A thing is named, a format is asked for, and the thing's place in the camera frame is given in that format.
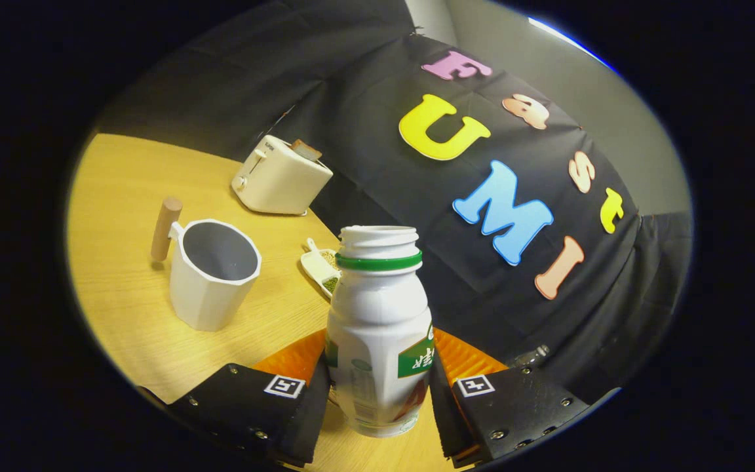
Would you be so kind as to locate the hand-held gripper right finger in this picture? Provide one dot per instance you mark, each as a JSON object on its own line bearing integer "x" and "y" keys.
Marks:
{"x": 515, "y": 406}

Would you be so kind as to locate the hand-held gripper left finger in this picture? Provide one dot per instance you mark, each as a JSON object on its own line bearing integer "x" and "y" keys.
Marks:
{"x": 246, "y": 406}

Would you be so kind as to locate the white juice bottle green label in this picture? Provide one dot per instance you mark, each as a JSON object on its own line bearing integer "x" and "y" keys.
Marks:
{"x": 377, "y": 314}

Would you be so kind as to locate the clear plastic water bottle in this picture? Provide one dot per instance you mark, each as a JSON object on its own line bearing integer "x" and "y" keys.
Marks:
{"x": 529, "y": 355}

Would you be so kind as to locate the white divided dish with beans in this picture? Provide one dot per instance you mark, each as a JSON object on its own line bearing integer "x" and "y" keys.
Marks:
{"x": 317, "y": 265}

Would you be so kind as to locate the wooden table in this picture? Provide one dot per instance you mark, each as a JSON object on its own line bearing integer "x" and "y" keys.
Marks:
{"x": 122, "y": 262}

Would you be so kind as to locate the cream toaster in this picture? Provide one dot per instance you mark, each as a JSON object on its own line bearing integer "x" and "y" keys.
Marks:
{"x": 279, "y": 183}

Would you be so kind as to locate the toast slice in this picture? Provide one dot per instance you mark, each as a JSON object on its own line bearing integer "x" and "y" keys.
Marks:
{"x": 305, "y": 151}

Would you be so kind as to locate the black backdrop cloth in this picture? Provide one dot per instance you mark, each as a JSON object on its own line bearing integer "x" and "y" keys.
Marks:
{"x": 377, "y": 131}

